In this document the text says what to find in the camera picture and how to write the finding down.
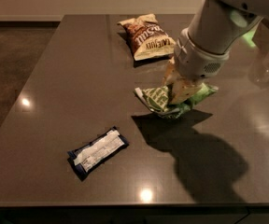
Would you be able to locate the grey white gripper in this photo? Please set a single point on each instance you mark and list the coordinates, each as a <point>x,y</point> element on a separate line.
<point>194,62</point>

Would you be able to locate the blue rxbar blueberry bar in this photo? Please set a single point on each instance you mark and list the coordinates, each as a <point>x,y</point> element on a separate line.
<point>86,158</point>

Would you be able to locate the green jalapeno chip bag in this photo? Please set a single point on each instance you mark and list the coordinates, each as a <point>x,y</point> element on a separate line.
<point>156,100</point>

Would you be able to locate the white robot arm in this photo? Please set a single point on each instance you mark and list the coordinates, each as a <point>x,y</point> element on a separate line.
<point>204,46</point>

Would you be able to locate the brown chip bag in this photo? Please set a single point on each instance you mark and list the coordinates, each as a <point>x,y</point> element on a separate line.
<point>146,37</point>

